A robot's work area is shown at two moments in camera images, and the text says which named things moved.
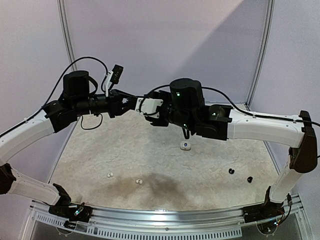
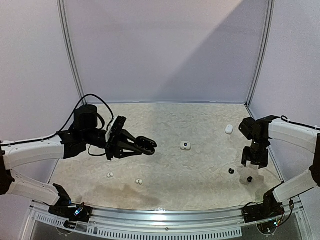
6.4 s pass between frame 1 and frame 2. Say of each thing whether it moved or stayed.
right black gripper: moved
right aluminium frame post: stayed
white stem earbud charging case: stayed
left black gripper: moved
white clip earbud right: stayed
